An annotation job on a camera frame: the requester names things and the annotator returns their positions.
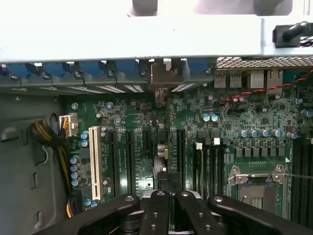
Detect black RAM slot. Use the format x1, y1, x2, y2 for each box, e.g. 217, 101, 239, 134
205, 137, 214, 196
213, 137, 222, 196
221, 137, 230, 196
300, 139, 308, 225
307, 139, 313, 226
193, 141, 205, 196

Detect CPU socket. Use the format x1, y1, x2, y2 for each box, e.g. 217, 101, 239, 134
226, 164, 294, 220

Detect short black expansion slot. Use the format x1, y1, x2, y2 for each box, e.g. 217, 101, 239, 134
143, 129, 152, 152

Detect white expansion slot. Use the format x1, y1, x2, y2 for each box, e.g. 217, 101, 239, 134
88, 125, 102, 200

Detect green motherboard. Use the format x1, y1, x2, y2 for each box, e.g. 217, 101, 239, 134
63, 70, 313, 221

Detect thin metal locking lever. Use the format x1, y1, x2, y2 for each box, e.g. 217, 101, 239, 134
285, 172, 313, 179

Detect white power connector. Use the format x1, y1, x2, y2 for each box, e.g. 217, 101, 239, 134
58, 114, 79, 138

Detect blue slot retention clip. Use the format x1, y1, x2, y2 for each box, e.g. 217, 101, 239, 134
114, 60, 139, 77
79, 61, 106, 77
187, 58, 209, 74
43, 62, 65, 77

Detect open black PC case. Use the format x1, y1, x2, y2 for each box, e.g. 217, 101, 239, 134
0, 0, 313, 235

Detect black yellow wire bundle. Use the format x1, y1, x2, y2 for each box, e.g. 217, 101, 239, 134
28, 119, 75, 219

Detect red black twisted wire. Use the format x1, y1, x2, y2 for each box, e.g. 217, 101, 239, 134
217, 75, 313, 106

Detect black plug with cable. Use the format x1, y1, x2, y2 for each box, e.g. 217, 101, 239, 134
272, 21, 313, 49

